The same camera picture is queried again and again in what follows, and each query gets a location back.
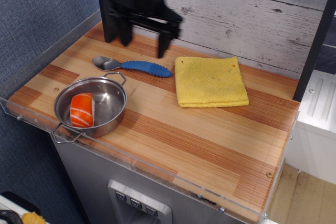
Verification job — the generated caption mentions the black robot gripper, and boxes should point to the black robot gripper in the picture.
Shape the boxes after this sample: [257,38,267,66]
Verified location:
[110,0,182,58]

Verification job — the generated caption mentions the yellow towel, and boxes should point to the yellow towel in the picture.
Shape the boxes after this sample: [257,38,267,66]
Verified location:
[175,57,249,108]

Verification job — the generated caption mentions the small steel pan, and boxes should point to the small steel pan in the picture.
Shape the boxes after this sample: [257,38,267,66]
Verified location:
[51,72,127,143]

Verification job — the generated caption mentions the orange salmon sushi toy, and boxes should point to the orange salmon sushi toy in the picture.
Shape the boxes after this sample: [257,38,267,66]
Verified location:
[70,92,95,128]

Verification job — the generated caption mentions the clear acrylic table guard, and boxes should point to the clear acrylic table guard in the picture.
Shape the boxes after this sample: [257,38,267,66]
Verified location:
[1,10,299,223]

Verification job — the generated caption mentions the grey toy fridge cabinet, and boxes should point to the grey toy fridge cabinet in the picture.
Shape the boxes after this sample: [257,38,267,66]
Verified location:
[49,129,253,224]

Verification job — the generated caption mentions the silver dispenser button panel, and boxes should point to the silver dispenser button panel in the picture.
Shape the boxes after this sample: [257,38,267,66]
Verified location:
[108,179,173,224]

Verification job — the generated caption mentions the yellow object bottom left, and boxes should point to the yellow object bottom left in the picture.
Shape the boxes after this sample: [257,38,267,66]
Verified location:
[22,212,47,224]

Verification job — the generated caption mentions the blue handled metal spoon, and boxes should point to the blue handled metal spoon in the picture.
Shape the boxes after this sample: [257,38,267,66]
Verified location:
[92,56,173,78]

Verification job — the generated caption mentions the white aluminium rail base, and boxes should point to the white aluminium rail base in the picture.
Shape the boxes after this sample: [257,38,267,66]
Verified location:
[298,70,335,133]

